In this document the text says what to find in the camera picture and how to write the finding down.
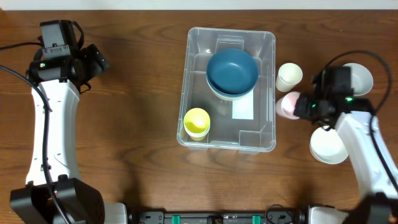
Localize light blue cup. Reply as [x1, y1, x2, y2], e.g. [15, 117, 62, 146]
[184, 126, 210, 138]

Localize cream cup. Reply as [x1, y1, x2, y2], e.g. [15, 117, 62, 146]
[275, 63, 303, 92]

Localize white label in container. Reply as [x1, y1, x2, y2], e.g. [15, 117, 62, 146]
[232, 91, 254, 119]

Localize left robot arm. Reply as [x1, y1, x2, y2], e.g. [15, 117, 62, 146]
[10, 20, 129, 223]

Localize grey small bowl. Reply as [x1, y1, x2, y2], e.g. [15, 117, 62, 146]
[344, 63, 373, 96]

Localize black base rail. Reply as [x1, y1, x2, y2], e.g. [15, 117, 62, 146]
[129, 208, 308, 224]

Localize cream large bowl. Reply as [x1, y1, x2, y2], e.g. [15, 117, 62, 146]
[210, 87, 253, 101]

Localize yellow cup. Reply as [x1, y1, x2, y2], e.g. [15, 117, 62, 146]
[188, 132, 208, 141]
[183, 108, 210, 128]

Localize white small bowl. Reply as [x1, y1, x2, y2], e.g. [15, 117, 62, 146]
[309, 126, 348, 165]

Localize blue bowl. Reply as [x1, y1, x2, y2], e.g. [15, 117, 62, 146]
[206, 80, 256, 96]
[206, 49, 259, 95]

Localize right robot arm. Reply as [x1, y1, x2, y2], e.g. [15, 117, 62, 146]
[294, 67, 397, 224]

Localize clear plastic storage container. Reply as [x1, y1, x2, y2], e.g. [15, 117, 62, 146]
[177, 27, 276, 154]

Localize pink cup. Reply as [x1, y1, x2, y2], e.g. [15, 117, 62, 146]
[275, 91, 300, 120]

